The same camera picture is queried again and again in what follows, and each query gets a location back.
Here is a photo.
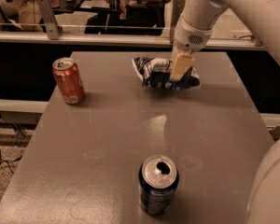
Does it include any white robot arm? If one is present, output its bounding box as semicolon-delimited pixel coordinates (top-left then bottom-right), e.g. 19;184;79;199
170;0;280;224

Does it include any metal glass bracket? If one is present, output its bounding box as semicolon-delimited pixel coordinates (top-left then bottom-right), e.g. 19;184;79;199
170;0;185;43
36;0;61;40

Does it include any left metal glass bracket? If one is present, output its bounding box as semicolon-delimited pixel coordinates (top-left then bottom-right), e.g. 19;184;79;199
36;0;61;40

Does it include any dark blue soda can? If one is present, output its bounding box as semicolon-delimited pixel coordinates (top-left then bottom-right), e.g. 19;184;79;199
138;155;179;216

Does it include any person seated in background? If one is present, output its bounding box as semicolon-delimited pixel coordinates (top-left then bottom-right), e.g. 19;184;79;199
84;0;165;35

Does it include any right metal glass bracket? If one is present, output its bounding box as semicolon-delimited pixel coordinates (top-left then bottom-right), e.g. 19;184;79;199
170;0;185;43

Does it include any blue chip bag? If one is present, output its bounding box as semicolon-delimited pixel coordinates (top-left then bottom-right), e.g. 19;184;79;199
132;57;200;91

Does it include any red coke can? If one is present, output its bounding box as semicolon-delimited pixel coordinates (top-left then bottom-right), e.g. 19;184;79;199
52;57;85;105

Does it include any metal barrier rail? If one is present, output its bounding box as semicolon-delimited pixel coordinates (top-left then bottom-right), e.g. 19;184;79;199
0;32;266;50

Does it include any black background desk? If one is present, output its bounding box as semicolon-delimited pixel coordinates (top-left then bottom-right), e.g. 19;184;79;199
53;0;144;15

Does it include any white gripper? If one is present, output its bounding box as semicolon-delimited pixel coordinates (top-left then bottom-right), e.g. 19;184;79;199
170;16;213;81

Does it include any black floor cable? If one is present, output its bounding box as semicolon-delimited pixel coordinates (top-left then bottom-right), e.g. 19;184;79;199
0;133;22;177

